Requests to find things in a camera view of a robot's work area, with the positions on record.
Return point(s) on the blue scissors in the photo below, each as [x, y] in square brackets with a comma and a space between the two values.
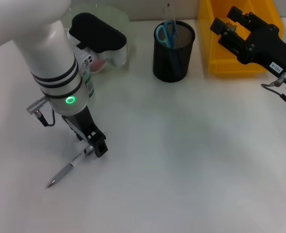
[168, 36]

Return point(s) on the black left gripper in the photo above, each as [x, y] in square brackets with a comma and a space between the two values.
[82, 121]

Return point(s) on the green translucent fruit bowl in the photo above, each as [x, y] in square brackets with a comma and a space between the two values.
[130, 29]

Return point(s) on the clear water bottle green label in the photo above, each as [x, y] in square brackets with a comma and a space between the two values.
[90, 87]

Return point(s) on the yellow plastic bin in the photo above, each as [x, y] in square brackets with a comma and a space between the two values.
[213, 60]

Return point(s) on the black mesh pen cup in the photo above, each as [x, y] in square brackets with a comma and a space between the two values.
[189, 55]

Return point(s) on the transparent ruler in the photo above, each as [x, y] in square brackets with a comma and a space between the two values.
[169, 14]

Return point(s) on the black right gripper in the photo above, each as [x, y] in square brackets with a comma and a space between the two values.
[266, 46]

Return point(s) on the clear grey pen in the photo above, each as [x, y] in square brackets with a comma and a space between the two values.
[65, 168]

